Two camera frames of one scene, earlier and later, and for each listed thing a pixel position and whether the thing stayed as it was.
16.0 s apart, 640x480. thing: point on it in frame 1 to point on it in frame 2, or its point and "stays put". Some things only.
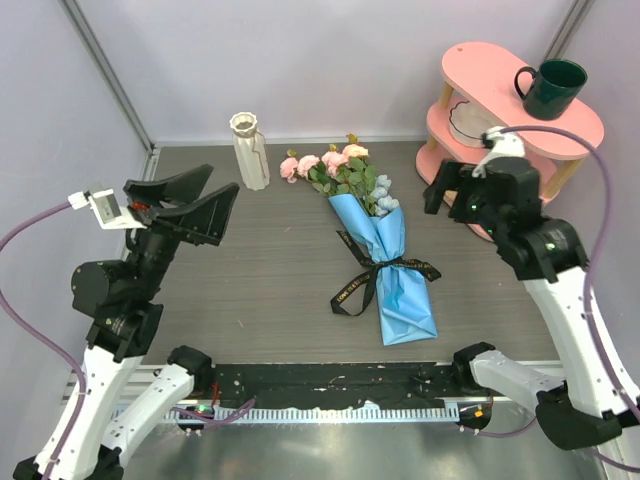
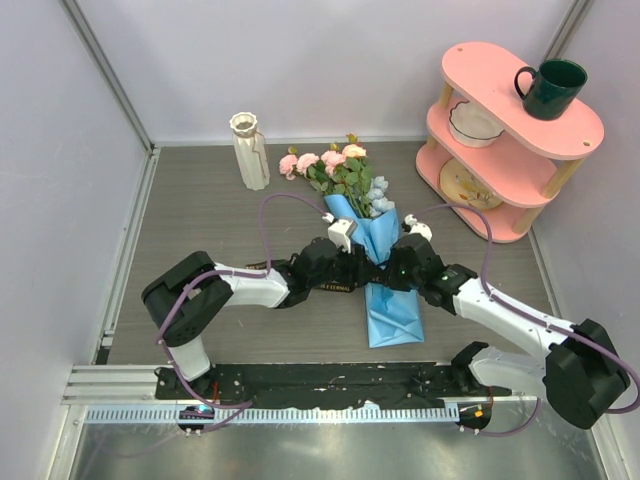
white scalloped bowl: (468, 123) stays put
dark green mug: (555, 88) stays put
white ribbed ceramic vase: (251, 146) stays put
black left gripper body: (156, 244) to (342, 269)
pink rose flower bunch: (347, 172) stays put
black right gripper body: (471, 203) to (401, 278)
